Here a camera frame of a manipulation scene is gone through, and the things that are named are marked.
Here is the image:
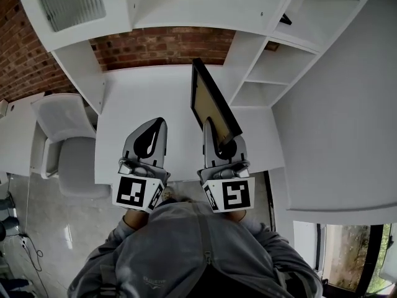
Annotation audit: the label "grey harness strap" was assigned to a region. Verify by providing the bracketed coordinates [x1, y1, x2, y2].
[272, 264, 311, 298]
[99, 264, 120, 298]

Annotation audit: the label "dark blue fabric item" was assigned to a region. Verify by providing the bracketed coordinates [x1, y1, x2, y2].
[0, 278, 32, 298]

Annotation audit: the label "person's grey jacket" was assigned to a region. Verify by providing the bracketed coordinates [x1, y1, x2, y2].
[68, 200, 323, 298]

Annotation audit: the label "white desk with shelves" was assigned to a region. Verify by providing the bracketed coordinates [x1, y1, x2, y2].
[14, 0, 382, 186]

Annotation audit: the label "thin white cable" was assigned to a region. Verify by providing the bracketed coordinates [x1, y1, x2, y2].
[24, 175, 32, 235]

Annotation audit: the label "black floor cable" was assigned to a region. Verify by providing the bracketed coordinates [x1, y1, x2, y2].
[18, 234, 44, 273]

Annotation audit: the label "person's right forearm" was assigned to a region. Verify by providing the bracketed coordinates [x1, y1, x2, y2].
[225, 211, 280, 248]

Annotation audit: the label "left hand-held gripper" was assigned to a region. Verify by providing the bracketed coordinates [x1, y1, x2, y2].
[112, 117, 171, 214]

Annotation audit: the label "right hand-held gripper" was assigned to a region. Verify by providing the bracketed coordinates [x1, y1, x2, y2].
[197, 118, 256, 214]

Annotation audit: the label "person's left forearm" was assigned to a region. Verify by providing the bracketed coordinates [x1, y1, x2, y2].
[107, 211, 149, 251]

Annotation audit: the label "white cabinet door frosted glass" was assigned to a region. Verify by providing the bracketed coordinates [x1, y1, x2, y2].
[14, 0, 134, 52]

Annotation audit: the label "black framed deer picture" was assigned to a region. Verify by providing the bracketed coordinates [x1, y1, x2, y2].
[190, 57, 243, 145]

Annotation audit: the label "white grey office chair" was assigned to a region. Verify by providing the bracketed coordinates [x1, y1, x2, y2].
[30, 93, 112, 198]

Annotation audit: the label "dark grey floor equipment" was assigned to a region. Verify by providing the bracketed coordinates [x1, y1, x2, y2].
[0, 197, 18, 238]

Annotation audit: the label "black floor trim strip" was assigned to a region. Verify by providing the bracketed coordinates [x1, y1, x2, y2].
[263, 169, 277, 232]

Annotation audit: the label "white open side shelves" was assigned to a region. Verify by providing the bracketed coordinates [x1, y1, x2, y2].
[228, 0, 382, 108]

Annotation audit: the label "black framed window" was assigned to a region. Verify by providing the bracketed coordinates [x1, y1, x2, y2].
[316, 223, 397, 298]

